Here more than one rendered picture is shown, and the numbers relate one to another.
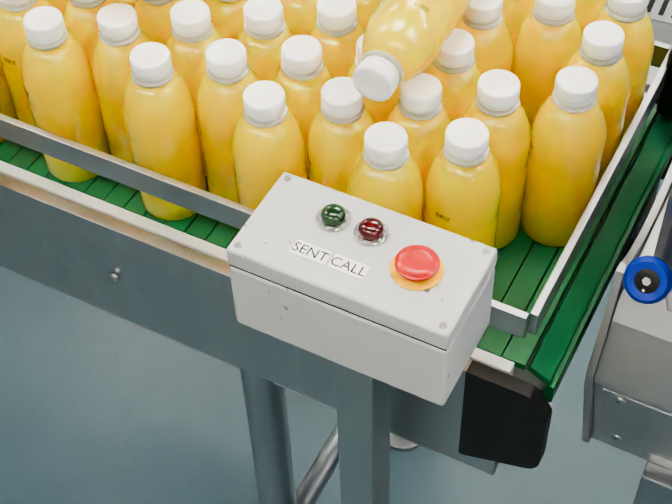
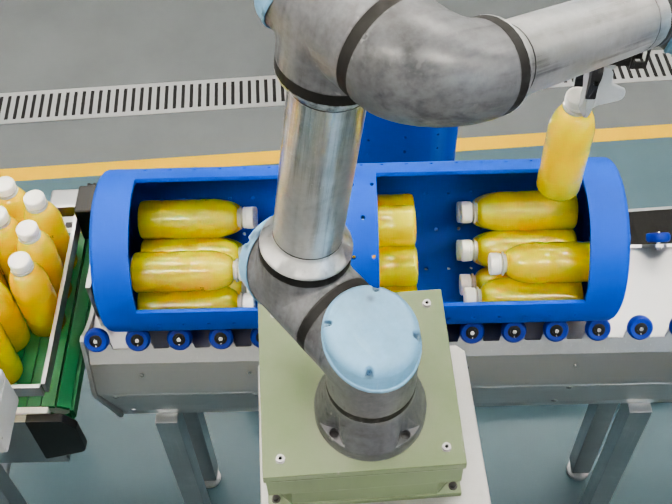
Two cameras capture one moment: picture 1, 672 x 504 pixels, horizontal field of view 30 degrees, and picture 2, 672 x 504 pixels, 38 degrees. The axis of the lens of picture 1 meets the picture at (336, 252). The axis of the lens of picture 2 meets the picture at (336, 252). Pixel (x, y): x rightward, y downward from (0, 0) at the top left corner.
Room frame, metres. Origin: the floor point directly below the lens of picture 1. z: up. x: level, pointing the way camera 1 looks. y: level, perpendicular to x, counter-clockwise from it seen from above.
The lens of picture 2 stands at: (-0.33, -0.22, 2.44)
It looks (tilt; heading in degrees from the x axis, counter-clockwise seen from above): 52 degrees down; 332
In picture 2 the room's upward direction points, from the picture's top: 3 degrees counter-clockwise
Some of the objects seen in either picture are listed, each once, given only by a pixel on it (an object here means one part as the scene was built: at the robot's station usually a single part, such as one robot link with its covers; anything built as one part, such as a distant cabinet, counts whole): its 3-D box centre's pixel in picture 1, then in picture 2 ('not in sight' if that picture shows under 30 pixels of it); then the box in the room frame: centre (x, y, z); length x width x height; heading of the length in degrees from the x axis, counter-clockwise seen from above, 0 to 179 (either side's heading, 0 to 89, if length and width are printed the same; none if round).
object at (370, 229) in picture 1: (371, 228); not in sight; (0.68, -0.03, 1.11); 0.02 x 0.02 x 0.01
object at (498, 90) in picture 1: (498, 89); not in sight; (0.86, -0.16, 1.09); 0.04 x 0.04 x 0.02
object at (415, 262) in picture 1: (417, 264); not in sight; (0.64, -0.06, 1.11); 0.04 x 0.04 x 0.01
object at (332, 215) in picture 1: (333, 214); not in sight; (0.70, 0.00, 1.11); 0.02 x 0.02 x 0.01
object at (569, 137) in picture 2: not in sight; (567, 146); (0.42, -1.03, 1.34); 0.07 x 0.07 x 0.19
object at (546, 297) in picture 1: (607, 180); (63, 293); (0.85, -0.27, 0.96); 0.40 x 0.01 x 0.03; 151
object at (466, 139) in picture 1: (466, 138); not in sight; (0.79, -0.12, 1.09); 0.04 x 0.04 x 0.02
